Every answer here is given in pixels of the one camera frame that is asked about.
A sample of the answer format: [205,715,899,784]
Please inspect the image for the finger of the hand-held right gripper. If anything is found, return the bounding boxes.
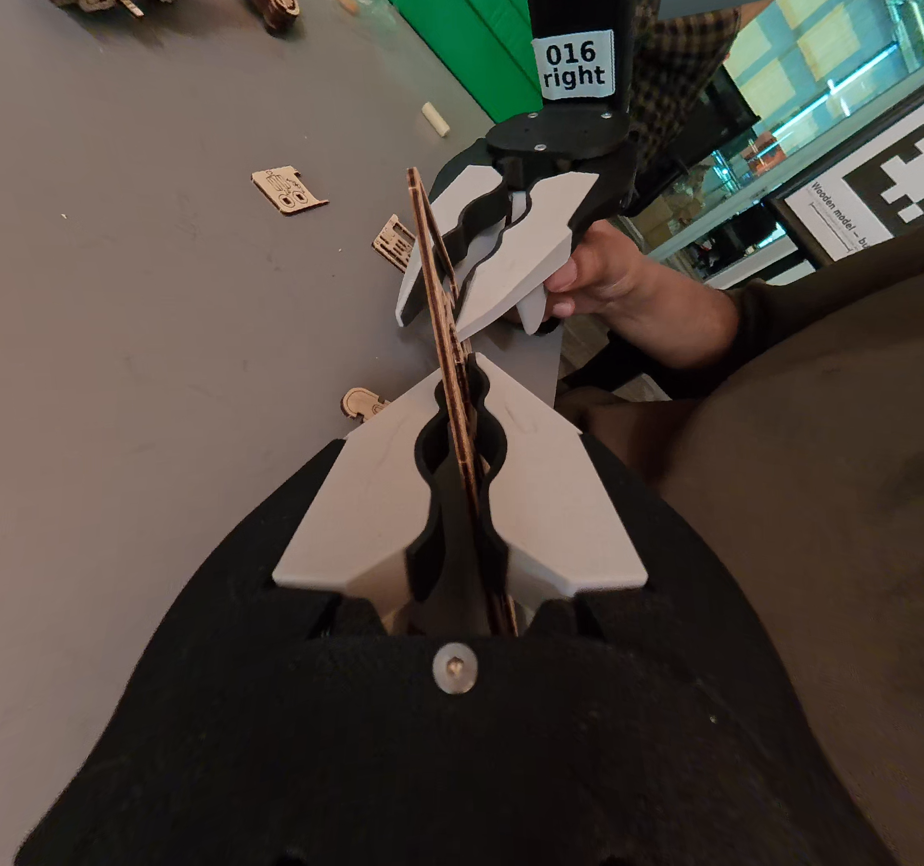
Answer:
[457,171,602,341]
[394,164,511,330]

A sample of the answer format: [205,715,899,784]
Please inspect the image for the wooden puzzle parts sheet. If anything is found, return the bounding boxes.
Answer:
[404,168,519,637]

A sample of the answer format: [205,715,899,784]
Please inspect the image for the small slotted wooden piece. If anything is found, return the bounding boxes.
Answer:
[372,215,418,273]

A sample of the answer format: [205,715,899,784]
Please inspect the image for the framed black-white marker poster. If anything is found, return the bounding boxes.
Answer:
[769,104,924,268]

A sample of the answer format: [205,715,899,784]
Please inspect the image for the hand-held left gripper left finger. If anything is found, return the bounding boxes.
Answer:
[271,370,443,630]

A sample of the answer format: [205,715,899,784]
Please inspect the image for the person's right hand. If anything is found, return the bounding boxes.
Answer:
[545,220,724,370]

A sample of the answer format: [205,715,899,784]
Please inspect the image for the small wooden piece round holes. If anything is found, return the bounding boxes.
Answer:
[251,166,329,216]

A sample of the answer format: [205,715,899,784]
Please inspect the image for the grey desk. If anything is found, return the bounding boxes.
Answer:
[0,0,564,853]

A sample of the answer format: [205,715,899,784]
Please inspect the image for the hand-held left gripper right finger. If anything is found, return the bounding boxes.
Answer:
[475,353,650,626]

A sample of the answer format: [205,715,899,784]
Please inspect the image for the green plastic bin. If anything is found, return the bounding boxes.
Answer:
[338,0,544,123]

